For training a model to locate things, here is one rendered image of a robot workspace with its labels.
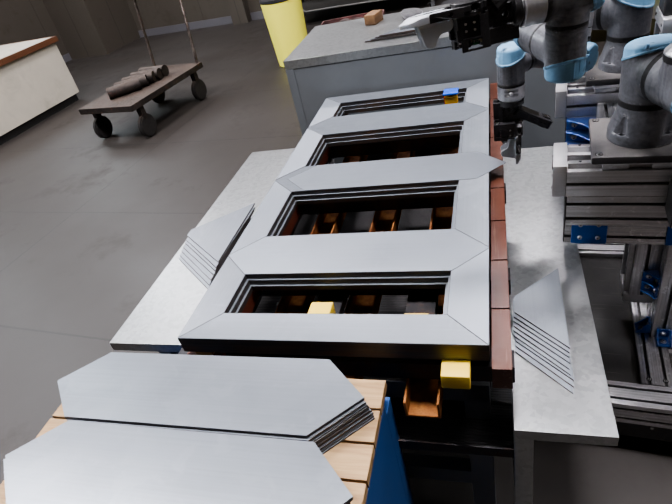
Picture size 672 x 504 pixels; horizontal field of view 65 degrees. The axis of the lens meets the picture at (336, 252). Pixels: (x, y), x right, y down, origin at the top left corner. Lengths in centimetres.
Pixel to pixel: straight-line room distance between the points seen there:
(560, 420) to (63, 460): 104
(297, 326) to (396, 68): 155
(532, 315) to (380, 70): 149
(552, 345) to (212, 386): 79
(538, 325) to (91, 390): 108
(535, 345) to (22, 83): 694
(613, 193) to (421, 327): 62
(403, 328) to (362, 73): 159
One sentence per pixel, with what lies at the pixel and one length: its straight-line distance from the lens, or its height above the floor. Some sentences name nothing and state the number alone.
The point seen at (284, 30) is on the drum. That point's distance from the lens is 647.
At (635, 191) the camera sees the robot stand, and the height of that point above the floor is 92.
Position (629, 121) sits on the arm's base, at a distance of 143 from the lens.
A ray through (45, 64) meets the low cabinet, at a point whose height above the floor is 56.
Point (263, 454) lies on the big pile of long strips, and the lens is 107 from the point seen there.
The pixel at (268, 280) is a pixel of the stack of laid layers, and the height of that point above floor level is 85.
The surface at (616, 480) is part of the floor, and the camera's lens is 200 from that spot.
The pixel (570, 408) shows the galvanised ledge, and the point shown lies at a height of 68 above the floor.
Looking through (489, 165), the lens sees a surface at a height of 86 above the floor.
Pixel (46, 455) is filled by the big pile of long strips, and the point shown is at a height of 85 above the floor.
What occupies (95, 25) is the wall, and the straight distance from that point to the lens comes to 1068.
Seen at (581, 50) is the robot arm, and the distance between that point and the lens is 114.
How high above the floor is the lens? 169
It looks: 35 degrees down
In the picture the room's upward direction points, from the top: 14 degrees counter-clockwise
